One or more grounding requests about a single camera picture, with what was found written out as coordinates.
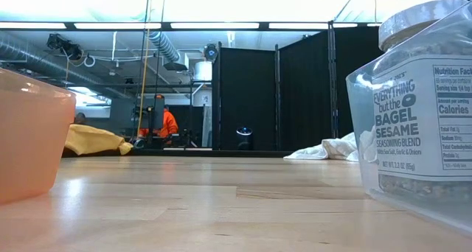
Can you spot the orange plastic bin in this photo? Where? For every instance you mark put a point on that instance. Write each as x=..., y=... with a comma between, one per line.
x=31, y=141

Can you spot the yellow cloth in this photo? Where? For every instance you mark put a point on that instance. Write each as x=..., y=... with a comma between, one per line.
x=92, y=139

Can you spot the black ceiling-mounted device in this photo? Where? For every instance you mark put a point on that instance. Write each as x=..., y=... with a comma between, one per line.
x=64, y=46

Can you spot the black monitor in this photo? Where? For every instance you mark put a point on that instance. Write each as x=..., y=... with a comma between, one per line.
x=158, y=113

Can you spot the clear plastic bin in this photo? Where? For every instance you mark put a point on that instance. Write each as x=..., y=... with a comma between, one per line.
x=359, y=97

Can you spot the white lid spice jar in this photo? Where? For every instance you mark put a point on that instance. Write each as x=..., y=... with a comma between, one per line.
x=409, y=134

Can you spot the large black partition panel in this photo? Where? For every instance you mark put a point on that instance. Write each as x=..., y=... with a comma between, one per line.
x=306, y=97

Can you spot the corrugated flexible duct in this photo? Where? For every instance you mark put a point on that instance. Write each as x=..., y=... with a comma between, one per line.
x=165, y=45

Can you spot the silver ceiling duct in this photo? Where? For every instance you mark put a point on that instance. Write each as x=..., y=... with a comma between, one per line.
x=40, y=64

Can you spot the round black fan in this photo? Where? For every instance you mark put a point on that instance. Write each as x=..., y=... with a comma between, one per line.
x=210, y=52

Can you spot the person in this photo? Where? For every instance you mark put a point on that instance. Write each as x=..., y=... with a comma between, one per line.
x=80, y=118
x=170, y=125

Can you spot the white towel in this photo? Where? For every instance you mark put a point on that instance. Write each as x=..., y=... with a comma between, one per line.
x=332, y=149

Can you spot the white cylinder tank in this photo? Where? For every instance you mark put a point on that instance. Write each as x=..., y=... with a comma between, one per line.
x=203, y=71

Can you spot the ceiling light strip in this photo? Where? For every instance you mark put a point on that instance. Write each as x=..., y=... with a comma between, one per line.
x=118, y=26
x=214, y=25
x=298, y=26
x=33, y=25

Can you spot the narrow black partition panel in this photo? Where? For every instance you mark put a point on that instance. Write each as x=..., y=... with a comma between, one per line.
x=247, y=93

